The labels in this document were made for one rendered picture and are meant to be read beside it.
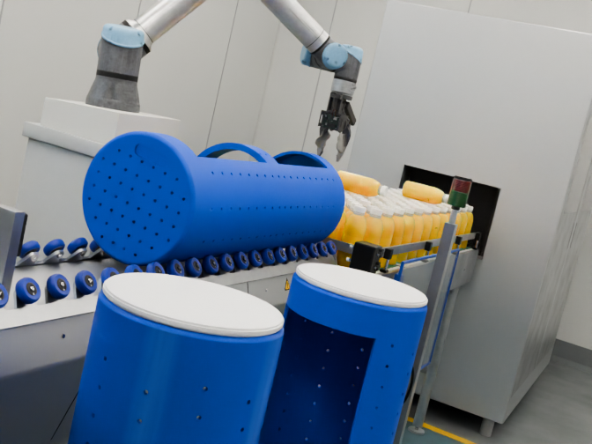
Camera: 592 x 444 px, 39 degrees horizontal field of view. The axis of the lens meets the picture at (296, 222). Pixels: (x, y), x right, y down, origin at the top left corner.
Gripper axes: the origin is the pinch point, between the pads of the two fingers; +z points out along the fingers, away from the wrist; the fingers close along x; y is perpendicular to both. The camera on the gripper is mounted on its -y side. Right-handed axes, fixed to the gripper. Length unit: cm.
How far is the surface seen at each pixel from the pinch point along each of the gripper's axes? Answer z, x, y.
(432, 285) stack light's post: 35, 38, -24
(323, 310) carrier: 24, 48, 105
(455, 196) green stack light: 3.6, 38.0, -23.1
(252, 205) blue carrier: 12, 16, 80
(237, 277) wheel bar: 31, 13, 74
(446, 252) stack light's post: 23, 39, -24
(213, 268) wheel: 27, 13, 87
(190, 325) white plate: 20, 48, 157
